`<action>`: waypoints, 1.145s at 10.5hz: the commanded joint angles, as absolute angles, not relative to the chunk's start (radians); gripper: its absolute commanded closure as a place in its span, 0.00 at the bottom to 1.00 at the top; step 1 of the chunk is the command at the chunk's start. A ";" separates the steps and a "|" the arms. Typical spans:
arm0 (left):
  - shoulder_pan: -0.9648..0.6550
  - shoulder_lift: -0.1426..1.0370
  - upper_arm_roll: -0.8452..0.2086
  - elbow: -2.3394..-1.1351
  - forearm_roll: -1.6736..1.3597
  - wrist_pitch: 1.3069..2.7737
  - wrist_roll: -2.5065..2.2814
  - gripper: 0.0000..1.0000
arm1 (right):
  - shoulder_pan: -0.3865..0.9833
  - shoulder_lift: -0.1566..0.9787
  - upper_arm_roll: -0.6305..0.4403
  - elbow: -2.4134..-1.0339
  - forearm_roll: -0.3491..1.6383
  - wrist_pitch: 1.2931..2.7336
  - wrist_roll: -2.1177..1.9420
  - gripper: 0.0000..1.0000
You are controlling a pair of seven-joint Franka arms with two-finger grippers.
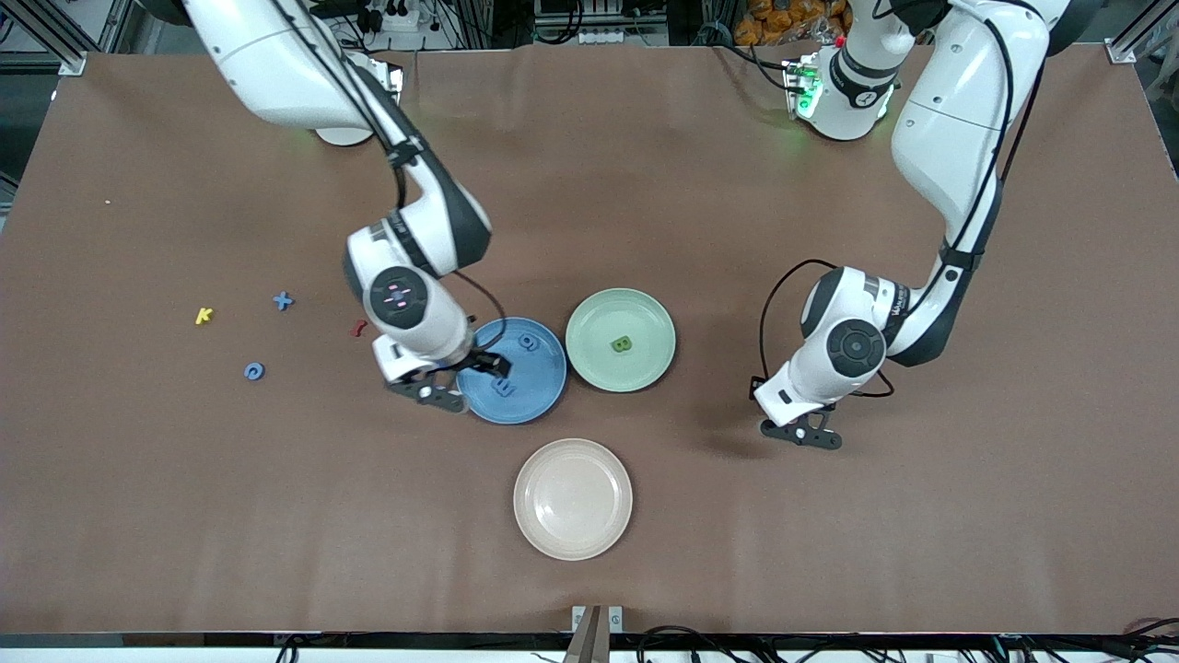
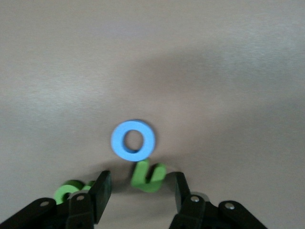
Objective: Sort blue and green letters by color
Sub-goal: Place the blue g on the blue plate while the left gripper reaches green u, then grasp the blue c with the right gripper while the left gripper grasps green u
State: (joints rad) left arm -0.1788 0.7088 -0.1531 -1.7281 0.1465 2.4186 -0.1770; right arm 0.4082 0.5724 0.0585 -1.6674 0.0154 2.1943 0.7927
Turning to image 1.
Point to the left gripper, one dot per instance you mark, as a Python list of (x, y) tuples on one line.
[(752, 389)]

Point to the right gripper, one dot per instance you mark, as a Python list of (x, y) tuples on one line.
[(483, 361)]

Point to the blue foam letter m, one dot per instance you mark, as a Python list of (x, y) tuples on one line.
[(505, 389)]

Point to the blue foam letter g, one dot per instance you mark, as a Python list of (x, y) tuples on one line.
[(531, 344)]

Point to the green foam letter B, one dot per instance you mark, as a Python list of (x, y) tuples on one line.
[(622, 344)]

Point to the blue foam letter x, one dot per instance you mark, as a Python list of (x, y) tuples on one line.
[(283, 300)]

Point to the blue foam letter c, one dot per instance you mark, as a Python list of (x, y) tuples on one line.
[(246, 372)]

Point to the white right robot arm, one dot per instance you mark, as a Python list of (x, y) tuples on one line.
[(276, 74)]

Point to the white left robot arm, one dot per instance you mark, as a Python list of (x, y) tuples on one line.
[(958, 110)]

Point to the blue plate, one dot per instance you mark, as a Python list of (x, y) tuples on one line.
[(530, 387)]

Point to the green plate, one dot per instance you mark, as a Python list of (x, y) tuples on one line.
[(599, 322)]

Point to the beige plate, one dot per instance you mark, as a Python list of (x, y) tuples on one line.
[(573, 499)]

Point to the brown table mat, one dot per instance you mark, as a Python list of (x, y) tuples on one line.
[(589, 230)]

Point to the white power strip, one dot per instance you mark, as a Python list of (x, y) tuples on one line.
[(608, 37)]

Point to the orange bag pile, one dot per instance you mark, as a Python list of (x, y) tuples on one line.
[(774, 23)]

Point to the metal table bracket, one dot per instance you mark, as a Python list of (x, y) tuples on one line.
[(597, 635)]

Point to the aluminium frame post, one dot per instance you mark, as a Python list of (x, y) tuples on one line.
[(72, 66), (1119, 51)]

